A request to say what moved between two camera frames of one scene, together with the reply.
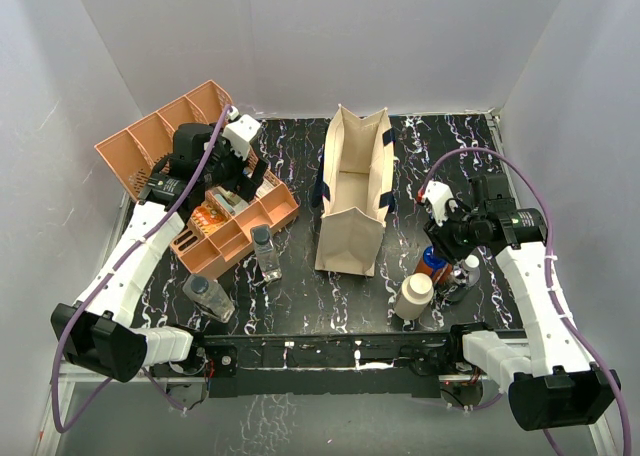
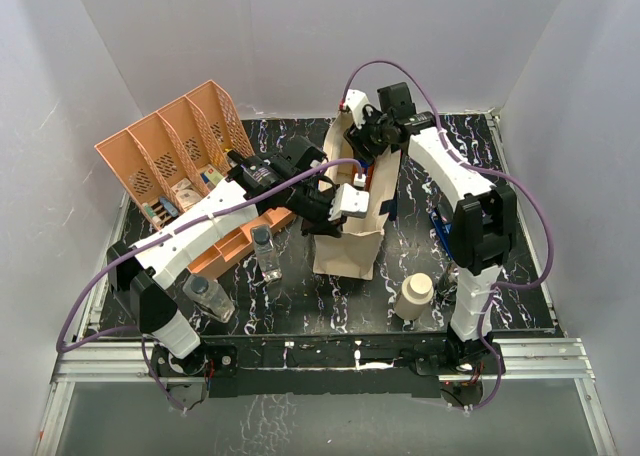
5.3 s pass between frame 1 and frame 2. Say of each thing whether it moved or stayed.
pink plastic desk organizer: stayed
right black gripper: moved
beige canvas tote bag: stayed
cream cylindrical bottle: stayed
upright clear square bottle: stayed
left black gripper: moved
